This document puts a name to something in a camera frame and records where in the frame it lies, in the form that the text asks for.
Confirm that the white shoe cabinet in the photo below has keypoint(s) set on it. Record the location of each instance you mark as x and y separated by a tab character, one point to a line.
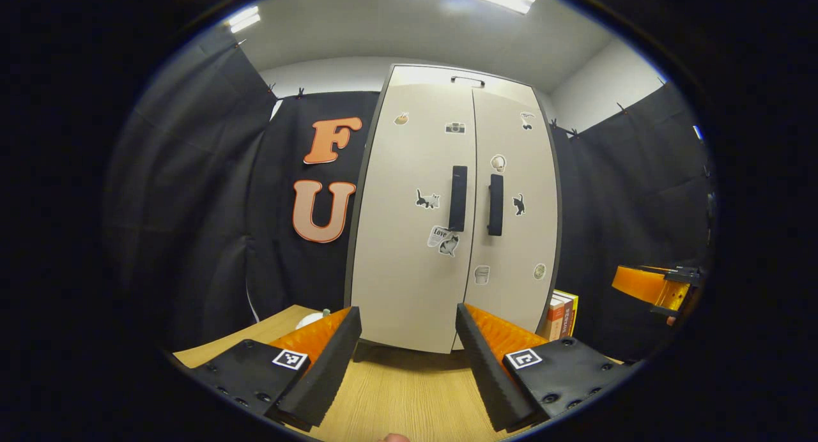
415	301

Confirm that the white cabinet door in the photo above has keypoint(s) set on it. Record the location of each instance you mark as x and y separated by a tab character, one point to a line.
402	269
517	250

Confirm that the small white object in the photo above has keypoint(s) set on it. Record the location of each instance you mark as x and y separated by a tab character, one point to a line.
312	320

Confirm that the yellow book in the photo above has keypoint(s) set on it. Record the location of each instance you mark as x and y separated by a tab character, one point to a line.
571	311

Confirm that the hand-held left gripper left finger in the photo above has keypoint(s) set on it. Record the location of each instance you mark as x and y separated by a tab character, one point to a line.
332	372

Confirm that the white cabinet drawer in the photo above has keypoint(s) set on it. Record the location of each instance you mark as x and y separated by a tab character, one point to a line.
422	76

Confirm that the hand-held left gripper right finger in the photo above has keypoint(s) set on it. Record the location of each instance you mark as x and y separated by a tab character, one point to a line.
479	372

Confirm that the black backdrop cloth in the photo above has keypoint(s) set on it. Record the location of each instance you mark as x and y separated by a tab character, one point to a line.
192	205
626	193

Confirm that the orange and white book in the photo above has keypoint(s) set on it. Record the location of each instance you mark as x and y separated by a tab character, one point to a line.
555	319

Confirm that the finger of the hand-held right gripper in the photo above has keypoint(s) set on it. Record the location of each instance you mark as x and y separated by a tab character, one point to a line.
645	285
687	274

